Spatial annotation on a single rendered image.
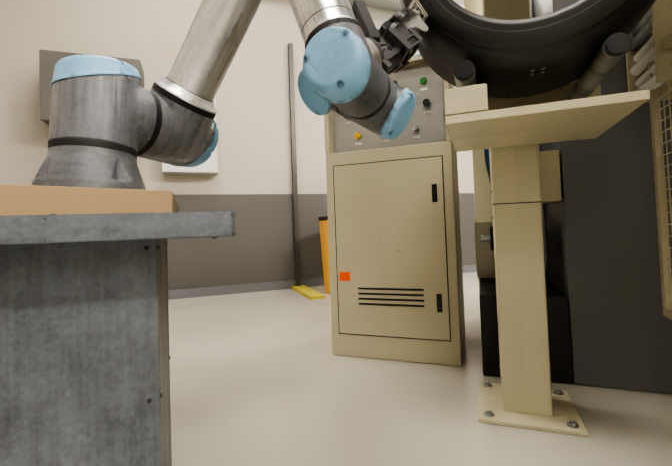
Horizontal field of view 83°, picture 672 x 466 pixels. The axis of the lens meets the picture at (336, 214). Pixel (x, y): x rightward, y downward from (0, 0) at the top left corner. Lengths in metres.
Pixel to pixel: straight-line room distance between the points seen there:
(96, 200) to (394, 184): 1.17
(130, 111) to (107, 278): 0.33
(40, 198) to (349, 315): 1.27
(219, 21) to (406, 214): 1.03
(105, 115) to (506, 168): 1.03
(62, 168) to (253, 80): 3.17
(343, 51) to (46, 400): 0.71
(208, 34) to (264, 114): 2.87
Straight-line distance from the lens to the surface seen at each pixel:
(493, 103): 1.26
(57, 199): 0.77
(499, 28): 0.95
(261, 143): 3.72
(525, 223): 1.24
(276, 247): 3.65
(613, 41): 0.96
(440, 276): 1.61
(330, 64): 0.55
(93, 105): 0.86
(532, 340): 1.29
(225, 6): 0.96
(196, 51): 0.96
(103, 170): 0.81
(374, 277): 1.66
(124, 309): 0.76
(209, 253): 3.58
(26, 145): 3.86
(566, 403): 1.46
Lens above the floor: 0.57
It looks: 2 degrees up
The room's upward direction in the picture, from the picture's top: 2 degrees counter-clockwise
